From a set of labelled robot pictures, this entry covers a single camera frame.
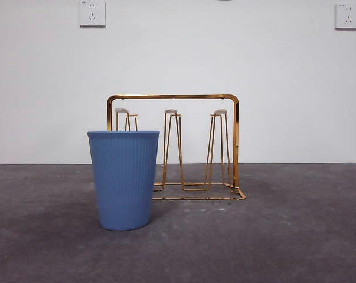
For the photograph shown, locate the blue ribbed plastic cup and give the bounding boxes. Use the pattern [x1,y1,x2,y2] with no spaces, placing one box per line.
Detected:
[87,130,161,231]

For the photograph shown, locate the gold wire cup rack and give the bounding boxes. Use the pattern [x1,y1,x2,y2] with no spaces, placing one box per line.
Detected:
[106,93,247,201]

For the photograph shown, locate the white wall socket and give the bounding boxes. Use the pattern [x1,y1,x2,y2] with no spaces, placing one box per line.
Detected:
[334,2,356,31]
[79,0,107,29]

